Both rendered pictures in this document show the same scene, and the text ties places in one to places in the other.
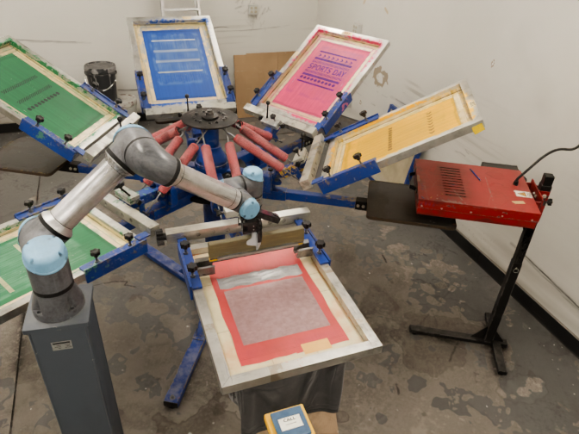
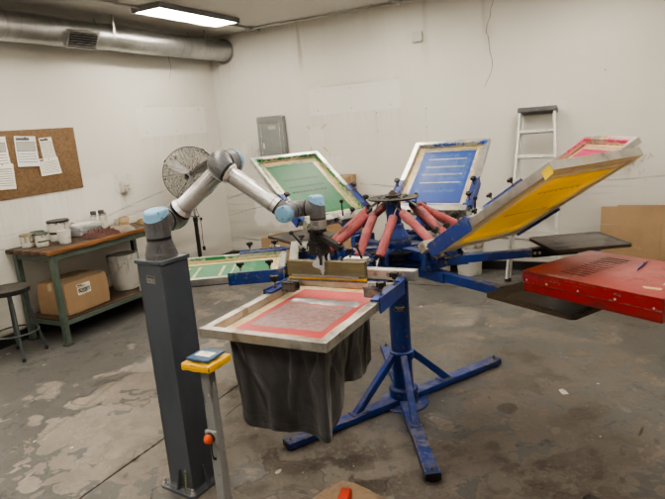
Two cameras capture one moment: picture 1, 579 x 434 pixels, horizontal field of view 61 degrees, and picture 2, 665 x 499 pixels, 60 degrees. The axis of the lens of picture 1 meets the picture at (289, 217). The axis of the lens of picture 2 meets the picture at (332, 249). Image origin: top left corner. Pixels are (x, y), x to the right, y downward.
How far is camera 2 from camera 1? 1.95 m
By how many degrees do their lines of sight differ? 50
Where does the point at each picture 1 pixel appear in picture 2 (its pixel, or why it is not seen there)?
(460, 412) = not seen: outside the picture
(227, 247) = (300, 265)
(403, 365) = not seen: outside the picture
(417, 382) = not seen: outside the picture
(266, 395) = (257, 379)
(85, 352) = (160, 290)
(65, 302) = (155, 248)
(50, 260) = (150, 214)
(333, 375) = (314, 384)
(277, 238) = (339, 266)
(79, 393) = (159, 328)
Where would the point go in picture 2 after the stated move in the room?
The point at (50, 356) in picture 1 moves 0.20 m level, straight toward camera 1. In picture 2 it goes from (145, 287) to (121, 300)
